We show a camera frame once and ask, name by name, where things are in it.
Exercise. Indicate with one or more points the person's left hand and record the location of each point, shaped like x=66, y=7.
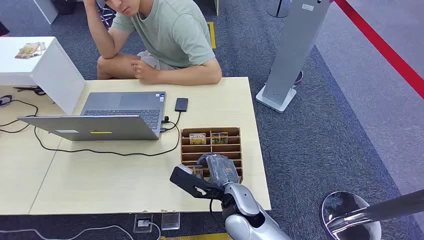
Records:
x=144, y=71

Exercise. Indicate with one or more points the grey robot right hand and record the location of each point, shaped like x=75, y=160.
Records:
x=220, y=169

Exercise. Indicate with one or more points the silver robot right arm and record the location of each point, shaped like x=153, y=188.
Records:
x=246, y=212

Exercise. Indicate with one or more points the person's left forearm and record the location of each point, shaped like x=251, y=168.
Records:
x=190, y=75

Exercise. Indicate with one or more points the person's right forearm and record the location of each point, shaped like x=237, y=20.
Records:
x=97, y=31

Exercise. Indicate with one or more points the wooden card holder rack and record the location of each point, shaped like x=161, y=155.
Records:
x=212, y=150

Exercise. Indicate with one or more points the gold hotel key card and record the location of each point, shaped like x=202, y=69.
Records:
x=197, y=139

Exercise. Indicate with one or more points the person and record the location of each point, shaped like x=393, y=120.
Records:
x=172, y=33

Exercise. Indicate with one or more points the black external drive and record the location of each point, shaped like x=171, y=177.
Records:
x=181, y=104

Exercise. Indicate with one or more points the grey laptop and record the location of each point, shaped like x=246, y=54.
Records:
x=109, y=127

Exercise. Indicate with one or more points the gold floor strip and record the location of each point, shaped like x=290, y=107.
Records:
x=198, y=236

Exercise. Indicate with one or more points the clear floor socket cover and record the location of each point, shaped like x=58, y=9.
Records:
x=170, y=221

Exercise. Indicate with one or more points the yellow floor tape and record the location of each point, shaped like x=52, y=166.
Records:
x=211, y=34

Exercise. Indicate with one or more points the floor power socket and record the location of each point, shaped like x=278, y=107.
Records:
x=143, y=223

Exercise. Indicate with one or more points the white cabinet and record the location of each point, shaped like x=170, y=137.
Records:
x=49, y=71

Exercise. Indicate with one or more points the white furniture panel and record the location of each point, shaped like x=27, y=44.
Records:
x=46, y=10

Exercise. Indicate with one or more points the stack of key cards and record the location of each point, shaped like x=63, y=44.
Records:
x=30, y=50

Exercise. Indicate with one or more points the grey kiosk stand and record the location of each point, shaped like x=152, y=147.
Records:
x=293, y=49

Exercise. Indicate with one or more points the black desk gadget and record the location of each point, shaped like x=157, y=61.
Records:
x=5, y=100

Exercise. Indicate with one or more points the red floor tape line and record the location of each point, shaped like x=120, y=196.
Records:
x=387, y=53

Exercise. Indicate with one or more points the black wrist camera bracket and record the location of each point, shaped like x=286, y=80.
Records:
x=190, y=184

